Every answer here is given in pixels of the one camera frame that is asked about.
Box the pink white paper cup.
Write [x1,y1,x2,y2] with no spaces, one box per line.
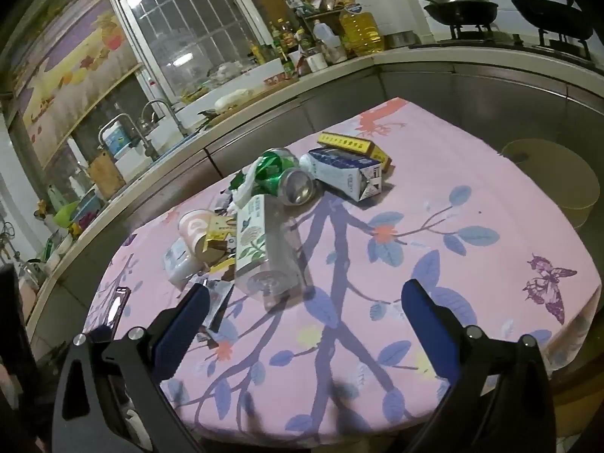
[178,210,223,266]

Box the clear plastic bottle green label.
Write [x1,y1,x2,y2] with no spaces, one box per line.
[234,194,303,307]

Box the blue white milk carton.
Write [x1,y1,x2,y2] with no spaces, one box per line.
[299,147,383,202]

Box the crushed green soda can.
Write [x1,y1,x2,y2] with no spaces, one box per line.
[246,148,315,206]

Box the long yellow box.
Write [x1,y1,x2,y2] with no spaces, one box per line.
[317,132,392,172]

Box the chrome kitchen faucet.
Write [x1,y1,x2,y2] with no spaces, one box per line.
[97,99,190,162]

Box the beige trash bin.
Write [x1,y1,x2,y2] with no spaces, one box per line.
[502,138,601,231]

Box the white tissue pack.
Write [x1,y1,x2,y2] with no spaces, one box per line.
[163,237,208,290]

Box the smartphone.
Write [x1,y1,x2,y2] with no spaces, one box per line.
[103,287,131,336]

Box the pink floral tablecloth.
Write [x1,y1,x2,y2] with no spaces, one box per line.
[83,97,603,447]

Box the white plastic bag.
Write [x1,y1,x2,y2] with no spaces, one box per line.
[227,157,262,215]

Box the wooden cutting board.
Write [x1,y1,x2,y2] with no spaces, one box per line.
[88,149,126,200]

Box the white mug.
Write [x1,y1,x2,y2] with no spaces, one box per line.
[306,52,329,72]

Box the white plastic jug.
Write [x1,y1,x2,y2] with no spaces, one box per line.
[312,20,348,63]

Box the large cooking oil bottle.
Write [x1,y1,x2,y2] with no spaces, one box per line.
[339,0,385,57]

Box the gas stove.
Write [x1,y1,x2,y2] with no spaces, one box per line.
[410,26,593,62]

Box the steel wok with lid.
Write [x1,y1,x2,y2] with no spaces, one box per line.
[423,0,499,27]

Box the black frying pan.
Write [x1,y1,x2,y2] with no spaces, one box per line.
[512,0,594,41]

